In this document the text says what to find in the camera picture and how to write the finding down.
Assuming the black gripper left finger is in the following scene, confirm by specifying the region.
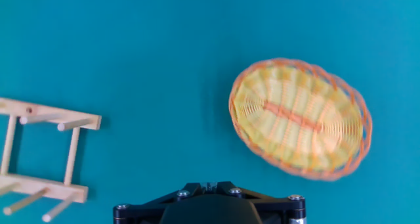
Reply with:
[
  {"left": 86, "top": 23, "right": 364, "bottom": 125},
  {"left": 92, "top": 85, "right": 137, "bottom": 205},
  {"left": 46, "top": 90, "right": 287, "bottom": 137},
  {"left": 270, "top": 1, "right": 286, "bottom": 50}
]
[{"left": 113, "top": 181, "right": 211, "bottom": 224}]

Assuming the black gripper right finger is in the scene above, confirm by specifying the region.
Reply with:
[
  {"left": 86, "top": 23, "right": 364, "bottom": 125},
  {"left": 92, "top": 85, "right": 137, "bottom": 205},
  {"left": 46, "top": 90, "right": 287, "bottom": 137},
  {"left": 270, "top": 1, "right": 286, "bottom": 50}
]
[{"left": 209, "top": 181, "right": 308, "bottom": 224}]

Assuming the orange yellow wicker basket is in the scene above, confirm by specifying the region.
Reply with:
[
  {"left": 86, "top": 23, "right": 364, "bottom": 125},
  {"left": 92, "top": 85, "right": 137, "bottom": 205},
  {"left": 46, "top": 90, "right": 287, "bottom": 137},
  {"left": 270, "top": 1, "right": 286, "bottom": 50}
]
[{"left": 228, "top": 57, "right": 373, "bottom": 182}]

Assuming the wooden peg dish rack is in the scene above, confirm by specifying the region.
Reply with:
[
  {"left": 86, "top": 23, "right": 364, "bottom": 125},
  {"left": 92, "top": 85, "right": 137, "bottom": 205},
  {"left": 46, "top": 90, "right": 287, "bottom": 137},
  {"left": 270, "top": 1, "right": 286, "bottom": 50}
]
[{"left": 0, "top": 97, "right": 102, "bottom": 223}]

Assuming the green table mat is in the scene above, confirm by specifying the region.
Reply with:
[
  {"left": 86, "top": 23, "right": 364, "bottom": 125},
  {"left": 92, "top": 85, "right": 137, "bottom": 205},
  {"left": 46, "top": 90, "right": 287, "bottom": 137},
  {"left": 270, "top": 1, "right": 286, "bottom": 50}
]
[{"left": 0, "top": 0, "right": 420, "bottom": 224}]

